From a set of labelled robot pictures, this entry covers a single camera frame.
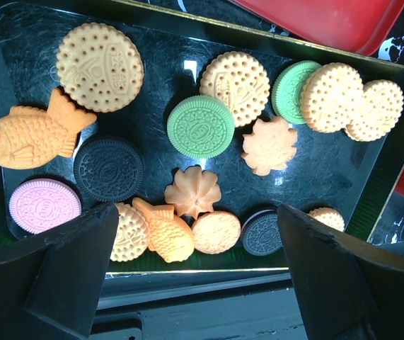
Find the round biscuit behind green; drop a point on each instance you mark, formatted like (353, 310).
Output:
(240, 82)

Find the maple leaf cookie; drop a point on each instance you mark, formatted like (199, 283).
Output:
(270, 146)

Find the far right round biscuit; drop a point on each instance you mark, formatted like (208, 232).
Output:
(381, 109)

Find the pink sandwich cookie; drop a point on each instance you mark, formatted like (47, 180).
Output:
(40, 204)

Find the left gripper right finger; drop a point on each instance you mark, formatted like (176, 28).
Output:
(345, 287)

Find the corner round biscuit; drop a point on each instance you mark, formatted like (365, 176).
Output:
(329, 217)

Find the red tin lid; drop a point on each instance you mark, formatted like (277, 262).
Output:
(329, 25)

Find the black sandwich cookie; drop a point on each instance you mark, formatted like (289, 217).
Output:
(260, 234)
(108, 169)

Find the lower round biscuit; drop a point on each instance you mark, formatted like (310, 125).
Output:
(132, 238)

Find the green sandwich cookie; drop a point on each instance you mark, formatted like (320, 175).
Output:
(287, 88)
(200, 127)

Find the fish shaped cookie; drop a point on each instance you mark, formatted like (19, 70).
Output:
(31, 137)

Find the plain round orange cookie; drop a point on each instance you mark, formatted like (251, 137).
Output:
(216, 232)

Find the black cookie tray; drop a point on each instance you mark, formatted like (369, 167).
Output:
(175, 51)

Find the swirl meringue cookie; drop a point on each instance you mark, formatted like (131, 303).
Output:
(193, 192)

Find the small fish cookie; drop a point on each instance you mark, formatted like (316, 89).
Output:
(170, 236)

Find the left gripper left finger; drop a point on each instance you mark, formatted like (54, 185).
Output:
(50, 283)

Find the large round biscuit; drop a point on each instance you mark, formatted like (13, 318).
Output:
(99, 67)

